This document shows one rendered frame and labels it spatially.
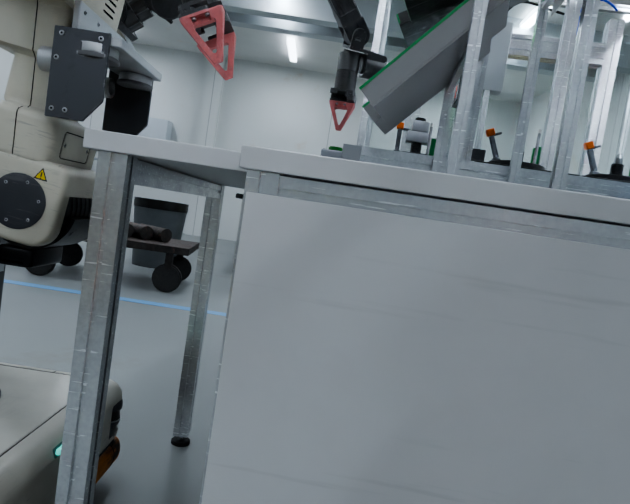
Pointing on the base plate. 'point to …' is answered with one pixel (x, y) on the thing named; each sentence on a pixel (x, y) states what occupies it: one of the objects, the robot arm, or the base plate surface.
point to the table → (173, 156)
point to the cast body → (418, 132)
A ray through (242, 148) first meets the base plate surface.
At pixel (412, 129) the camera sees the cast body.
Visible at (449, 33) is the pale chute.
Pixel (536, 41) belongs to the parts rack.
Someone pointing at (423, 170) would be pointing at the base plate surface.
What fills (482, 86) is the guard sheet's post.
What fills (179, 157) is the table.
